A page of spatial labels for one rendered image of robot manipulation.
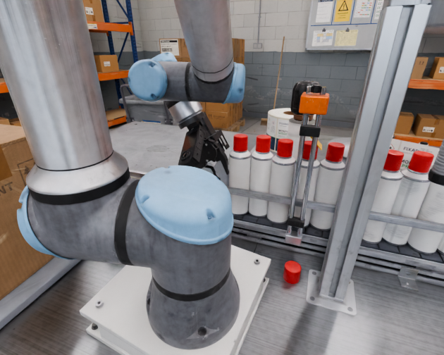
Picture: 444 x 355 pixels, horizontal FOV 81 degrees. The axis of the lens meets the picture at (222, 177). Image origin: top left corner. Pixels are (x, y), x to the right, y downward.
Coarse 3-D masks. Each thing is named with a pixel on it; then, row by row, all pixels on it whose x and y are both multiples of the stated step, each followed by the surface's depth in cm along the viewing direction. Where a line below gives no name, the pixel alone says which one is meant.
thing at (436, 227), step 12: (240, 192) 62; (252, 192) 61; (288, 204) 59; (300, 204) 58; (312, 204) 57; (324, 204) 56; (372, 216) 53; (384, 216) 53; (396, 216) 52; (420, 228) 51; (432, 228) 50
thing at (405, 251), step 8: (248, 208) 70; (240, 216) 67; (248, 216) 67; (264, 224) 64; (272, 224) 65; (280, 224) 64; (304, 232) 62; (312, 232) 61; (320, 232) 61; (328, 232) 61; (376, 248) 56; (384, 248) 56; (392, 248) 56; (400, 248) 56; (408, 248) 56; (416, 256) 54; (424, 256) 54; (432, 256) 54; (440, 256) 54
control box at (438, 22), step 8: (432, 0) 29; (440, 0) 28; (432, 8) 29; (440, 8) 29; (432, 16) 29; (440, 16) 29; (432, 24) 30; (440, 24) 29; (424, 32) 39; (432, 32) 39; (440, 32) 39
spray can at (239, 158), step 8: (240, 136) 60; (240, 144) 59; (232, 152) 61; (240, 152) 60; (248, 152) 61; (232, 160) 61; (240, 160) 60; (248, 160) 61; (232, 168) 62; (240, 168) 61; (248, 168) 62; (232, 176) 63; (240, 176) 62; (248, 176) 63; (232, 184) 64; (240, 184) 63; (248, 184) 64; (232, 200) 66; (240, 200) 65; (248, 200) 67; (232, 208) 67; (240, 208) 66
